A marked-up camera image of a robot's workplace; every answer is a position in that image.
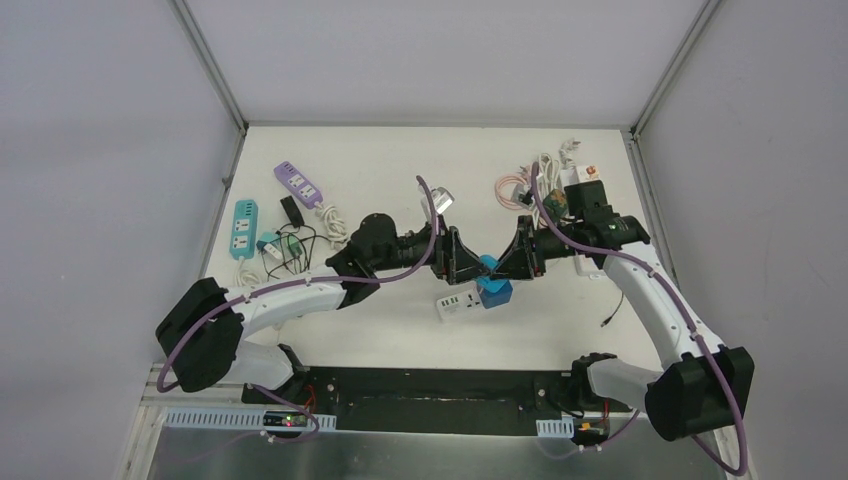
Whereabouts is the white cable bundle left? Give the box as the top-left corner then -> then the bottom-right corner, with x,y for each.
235,259 -> 293,329

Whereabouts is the black charger brick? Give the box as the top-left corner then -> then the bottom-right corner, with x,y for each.
280,196 -> 306,228

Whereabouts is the white coiled cable right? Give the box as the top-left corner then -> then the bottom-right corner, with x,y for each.
533,137 -> 584,193

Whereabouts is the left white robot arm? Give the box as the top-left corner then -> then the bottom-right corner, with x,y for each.
155,213 -> 490,405

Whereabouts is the light blue plug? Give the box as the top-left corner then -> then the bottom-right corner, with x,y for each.
477,254 -> 502,290

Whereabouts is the green USB charger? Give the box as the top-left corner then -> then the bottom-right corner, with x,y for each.
281,235 -> 303,258

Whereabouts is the purple power strip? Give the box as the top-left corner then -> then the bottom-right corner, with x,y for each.
273,161 -> 323,209

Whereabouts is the pink round power strip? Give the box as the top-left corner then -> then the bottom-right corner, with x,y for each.
518,190 -> 552,215

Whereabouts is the white cube adapter orange sticker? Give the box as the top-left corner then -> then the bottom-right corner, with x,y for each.
570,164 -> 600,184

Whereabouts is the black cable right side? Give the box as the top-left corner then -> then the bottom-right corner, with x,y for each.
600,291 -> 625,329

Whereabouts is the pink coiled cable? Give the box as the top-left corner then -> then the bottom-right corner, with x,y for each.
494,173 -> 537,212

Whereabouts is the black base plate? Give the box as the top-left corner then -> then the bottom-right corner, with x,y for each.
274,366 -> 628,436

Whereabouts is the white USB power strip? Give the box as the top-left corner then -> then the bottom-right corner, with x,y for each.
435,288 -> 484,323

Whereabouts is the white long power strip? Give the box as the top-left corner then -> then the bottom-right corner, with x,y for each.
574,255 -> 606,280

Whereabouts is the teal charger block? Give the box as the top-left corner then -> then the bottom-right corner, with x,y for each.
256,232 -> 279,250

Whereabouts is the dark blue cube adapter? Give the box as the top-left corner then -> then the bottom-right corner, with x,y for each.
476,278 -> 513,309

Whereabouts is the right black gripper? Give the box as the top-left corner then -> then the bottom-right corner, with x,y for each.
490,215 -> 583,280

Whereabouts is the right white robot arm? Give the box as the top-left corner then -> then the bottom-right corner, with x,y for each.
489,180 -> 755,441

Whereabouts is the black thin cable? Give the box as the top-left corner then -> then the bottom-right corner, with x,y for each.
262,223 -> 318,281

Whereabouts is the teal power strip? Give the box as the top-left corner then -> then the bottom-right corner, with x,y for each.
229,199 -> 259,260

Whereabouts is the green patterned cube adapter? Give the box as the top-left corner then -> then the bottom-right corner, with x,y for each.
542,189 -> 568,220

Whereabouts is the white multi-plug adapter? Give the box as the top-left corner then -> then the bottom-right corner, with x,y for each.
263,243 -> 283,261

